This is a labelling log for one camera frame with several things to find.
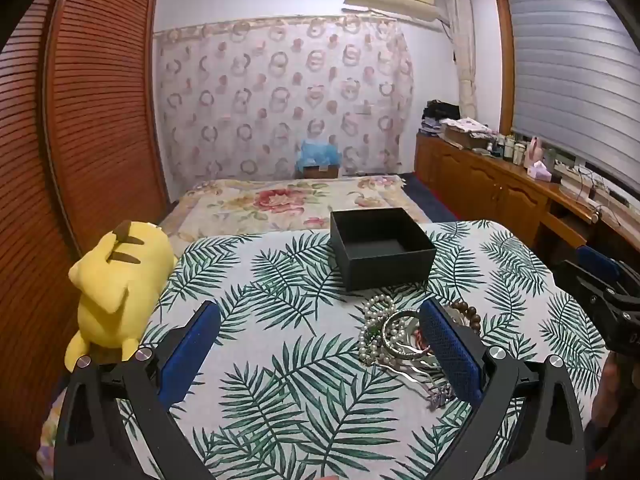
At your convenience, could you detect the patterned wall cloth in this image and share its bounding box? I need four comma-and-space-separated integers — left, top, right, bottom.
152, 14, 416, 202

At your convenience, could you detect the wooden window frame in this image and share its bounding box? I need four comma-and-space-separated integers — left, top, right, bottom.
492, 0, 517, 137

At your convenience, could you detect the silver wavy hairpin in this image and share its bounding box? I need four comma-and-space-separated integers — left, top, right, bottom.
377, 357, 451, 388

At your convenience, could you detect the brown wooden bead bracelet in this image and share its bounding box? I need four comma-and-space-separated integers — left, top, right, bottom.
444, 299, 482, 337

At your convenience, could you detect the pink tissue box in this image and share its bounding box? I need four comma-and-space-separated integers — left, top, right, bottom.
524, 160, 554, 182

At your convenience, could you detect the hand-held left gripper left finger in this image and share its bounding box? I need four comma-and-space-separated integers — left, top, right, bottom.
52, 301, 222, 480

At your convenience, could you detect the silver bangle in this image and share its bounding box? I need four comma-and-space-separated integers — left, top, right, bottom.
381, 309, 427, 359

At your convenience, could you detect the dark blue blanket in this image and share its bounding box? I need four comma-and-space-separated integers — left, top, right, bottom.
400, 172, 462, 224

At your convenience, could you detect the box with floral cloth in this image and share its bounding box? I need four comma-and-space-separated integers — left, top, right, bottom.
442, 116, 497, 151

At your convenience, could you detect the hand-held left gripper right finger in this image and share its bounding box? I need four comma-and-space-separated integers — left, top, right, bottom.
419, 297, 586, 480

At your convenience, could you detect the pile of dark clothes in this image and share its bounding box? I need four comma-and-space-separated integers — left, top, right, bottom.
419, 101, 462, 136

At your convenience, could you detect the grey window blind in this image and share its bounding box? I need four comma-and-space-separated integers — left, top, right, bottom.
504, 0, 640, 183

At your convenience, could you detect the floral bed blanket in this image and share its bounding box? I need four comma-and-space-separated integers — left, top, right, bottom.
157, 174, 432, 242

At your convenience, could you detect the wooden louvered wardrobe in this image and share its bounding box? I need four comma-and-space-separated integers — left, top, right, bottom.
0, 0, 172, 463

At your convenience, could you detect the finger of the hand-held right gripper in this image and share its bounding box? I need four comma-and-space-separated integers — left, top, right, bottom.
575, 245, 623, 286

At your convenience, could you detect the group of small bottles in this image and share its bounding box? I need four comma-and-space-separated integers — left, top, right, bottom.
486, 131, 530, 164

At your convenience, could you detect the black box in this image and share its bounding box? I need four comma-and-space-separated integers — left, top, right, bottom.
330, 207, 437, 292

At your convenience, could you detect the blue plastic bag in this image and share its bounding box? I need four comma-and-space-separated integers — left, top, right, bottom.
294, 136, 342, 169

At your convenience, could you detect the small brown cardboard box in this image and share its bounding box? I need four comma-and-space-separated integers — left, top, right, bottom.
299, 163, 341, 181

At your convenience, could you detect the white pearl bracelet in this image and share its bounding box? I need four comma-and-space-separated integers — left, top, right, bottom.
364, 294, 398, 332

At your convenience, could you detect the green leaf print cloth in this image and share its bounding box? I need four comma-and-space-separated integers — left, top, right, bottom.
115, 219, 610, 480

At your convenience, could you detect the person's right hand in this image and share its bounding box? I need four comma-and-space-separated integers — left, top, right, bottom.
590, 355, 640, 461

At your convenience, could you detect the wooden side cabinet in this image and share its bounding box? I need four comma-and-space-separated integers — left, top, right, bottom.
414, 130, 640, 283

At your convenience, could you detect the yellow plush toy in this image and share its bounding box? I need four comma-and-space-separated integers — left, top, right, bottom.
65, 220, 177, 372

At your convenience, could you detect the pale wrapped pipe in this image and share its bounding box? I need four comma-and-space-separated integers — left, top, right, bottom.
442, 0, 477, 117

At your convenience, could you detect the pale desk clutter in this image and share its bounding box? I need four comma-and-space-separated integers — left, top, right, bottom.
552, 157, 640, 217

